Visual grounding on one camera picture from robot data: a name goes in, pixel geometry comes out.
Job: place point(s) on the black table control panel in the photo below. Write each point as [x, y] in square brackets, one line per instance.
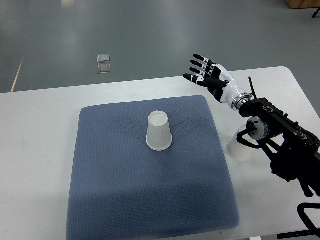
[295, 234]

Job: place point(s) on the metal floor plate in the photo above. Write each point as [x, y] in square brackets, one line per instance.
[103, 58]
[103, 68]

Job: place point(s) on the white paper cup on cushion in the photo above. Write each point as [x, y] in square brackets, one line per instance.
[159, 137]

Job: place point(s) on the upper metal floor plate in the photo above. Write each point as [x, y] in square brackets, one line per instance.
[103, 58]

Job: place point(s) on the lower metal floor plate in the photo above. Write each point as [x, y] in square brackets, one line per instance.
[103, 68]

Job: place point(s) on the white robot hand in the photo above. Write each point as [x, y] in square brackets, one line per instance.
[214, 76]

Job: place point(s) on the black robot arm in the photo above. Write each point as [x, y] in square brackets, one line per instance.
[292, 150]

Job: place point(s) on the white paper cup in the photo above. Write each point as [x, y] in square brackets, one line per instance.
[159, 137]
[236, 150]

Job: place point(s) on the wooden furniture corner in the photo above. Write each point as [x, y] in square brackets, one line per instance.
[303, 4]

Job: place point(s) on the blue grey cushion mat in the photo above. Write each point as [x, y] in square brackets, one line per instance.
[121, 189]

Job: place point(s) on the black tripod leg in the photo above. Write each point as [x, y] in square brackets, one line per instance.
[316, 13]

